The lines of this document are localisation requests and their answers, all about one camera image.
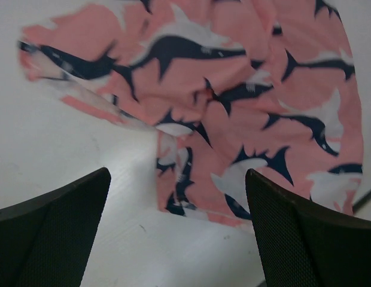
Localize pink shark print shorts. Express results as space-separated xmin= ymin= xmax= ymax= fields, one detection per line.
xmin=19 ymin=1 xmax=363 ymax=229

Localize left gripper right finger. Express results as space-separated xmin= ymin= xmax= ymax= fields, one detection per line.
xmin=245 ymin=169 xmax=371 ymax=286

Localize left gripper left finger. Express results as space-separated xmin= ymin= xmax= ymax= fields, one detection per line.
xmin=0 ymin=167 xmax=111 ymax=286

